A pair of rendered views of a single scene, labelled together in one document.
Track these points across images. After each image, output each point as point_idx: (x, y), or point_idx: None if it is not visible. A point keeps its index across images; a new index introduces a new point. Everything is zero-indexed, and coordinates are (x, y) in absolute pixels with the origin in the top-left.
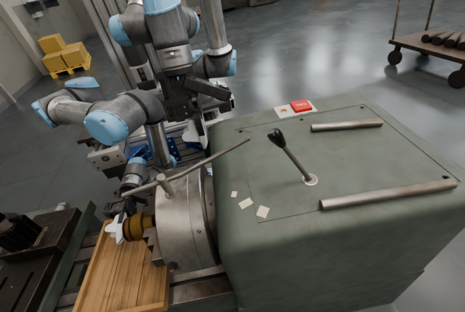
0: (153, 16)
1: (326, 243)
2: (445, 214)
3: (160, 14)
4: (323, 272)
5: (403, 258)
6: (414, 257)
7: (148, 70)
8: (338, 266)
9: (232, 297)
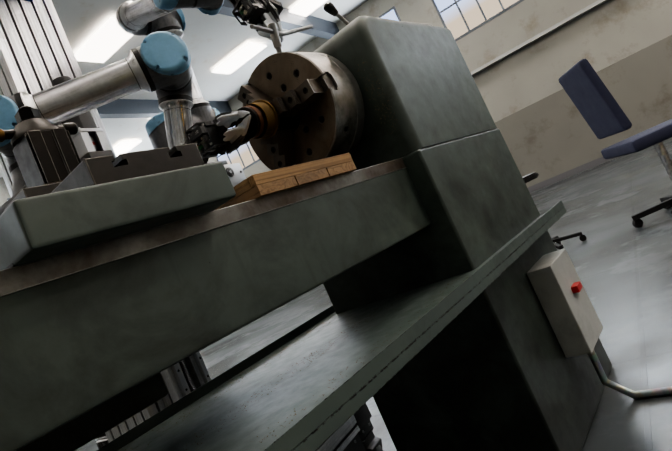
0: None
1: (406, 33)
2: (440, 31)
3: None
4: (433, 85)
5: (465, 88)
6: (470, 90)
7: (104, 137)
8: (435, 78)
9: (408, 181)
